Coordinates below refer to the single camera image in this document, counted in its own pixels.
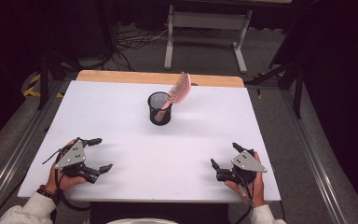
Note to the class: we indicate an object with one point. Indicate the person's left hand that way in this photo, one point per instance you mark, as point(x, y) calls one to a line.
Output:
point(66, 183)

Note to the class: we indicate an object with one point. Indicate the black mesh pen cup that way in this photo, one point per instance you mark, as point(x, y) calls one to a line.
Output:
point(159, 118)

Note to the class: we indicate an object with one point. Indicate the pink hairbrush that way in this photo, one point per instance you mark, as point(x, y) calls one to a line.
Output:
point(180, 88)

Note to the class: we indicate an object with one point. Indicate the person's right hand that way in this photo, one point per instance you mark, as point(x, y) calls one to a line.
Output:
point(257, 189)

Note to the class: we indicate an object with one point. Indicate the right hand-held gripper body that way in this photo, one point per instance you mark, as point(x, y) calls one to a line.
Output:
point(248, 161)

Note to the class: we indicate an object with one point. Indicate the black metal stand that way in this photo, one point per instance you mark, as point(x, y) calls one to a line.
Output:
point(43, 81)
point(298, 93)

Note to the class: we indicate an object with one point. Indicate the person's white shirt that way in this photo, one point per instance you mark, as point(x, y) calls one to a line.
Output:
point(140, 221)

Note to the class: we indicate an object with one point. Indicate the aluminium floor rail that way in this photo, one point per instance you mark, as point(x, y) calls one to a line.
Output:
point(12, 155)
point(311, 155)

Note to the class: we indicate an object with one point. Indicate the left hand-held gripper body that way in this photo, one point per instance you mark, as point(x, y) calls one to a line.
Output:
point(72, 157)

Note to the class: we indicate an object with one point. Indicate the grey metal table frame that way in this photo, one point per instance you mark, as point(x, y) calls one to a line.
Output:
point(208, 21)

